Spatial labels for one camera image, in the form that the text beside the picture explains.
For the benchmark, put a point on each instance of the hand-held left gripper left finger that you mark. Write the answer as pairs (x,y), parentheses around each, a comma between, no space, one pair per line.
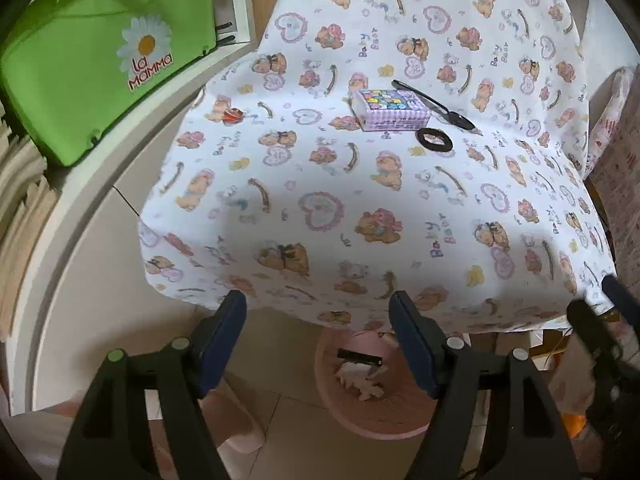
(222,345)

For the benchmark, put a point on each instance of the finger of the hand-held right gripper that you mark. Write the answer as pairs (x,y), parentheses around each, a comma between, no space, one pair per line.
(622,295)
(600,355)

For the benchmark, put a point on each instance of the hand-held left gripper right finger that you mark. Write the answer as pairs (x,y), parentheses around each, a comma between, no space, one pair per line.
(415,345)

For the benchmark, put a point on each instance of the black rectangular packet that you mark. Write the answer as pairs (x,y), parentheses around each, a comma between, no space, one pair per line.
(360,356)

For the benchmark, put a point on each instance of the large white tissue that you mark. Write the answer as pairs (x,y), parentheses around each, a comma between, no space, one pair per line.
(350,372)

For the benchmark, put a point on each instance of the pink plastic wastebasket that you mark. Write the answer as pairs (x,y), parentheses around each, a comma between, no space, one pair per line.
(350,410)

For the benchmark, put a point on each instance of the pink slipper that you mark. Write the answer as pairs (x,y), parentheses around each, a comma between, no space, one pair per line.
(235,425)

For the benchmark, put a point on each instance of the red printed hanging cloth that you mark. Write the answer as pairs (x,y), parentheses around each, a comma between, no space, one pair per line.
(620,150)

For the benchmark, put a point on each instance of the white shelf unit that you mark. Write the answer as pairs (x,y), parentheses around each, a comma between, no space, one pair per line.
(90,240)

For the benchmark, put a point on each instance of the bear printed tablecloth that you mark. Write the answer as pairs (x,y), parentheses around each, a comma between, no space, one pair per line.
(350,170)

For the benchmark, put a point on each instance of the small red round object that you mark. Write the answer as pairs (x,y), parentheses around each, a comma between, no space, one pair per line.
(231,116)

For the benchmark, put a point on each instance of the black plastic spoon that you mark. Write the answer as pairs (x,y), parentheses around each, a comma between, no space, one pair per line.
(457,120)

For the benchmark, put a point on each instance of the purple tissue pack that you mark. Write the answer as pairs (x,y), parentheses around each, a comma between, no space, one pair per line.
(390,110)

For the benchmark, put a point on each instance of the stack of beige papers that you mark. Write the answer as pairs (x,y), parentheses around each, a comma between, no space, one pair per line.
(20,200)

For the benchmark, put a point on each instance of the white board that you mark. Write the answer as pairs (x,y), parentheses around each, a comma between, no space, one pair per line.
(605,35)

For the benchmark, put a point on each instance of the green plastic bin white lid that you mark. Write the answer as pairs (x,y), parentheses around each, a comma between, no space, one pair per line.
(75,85)

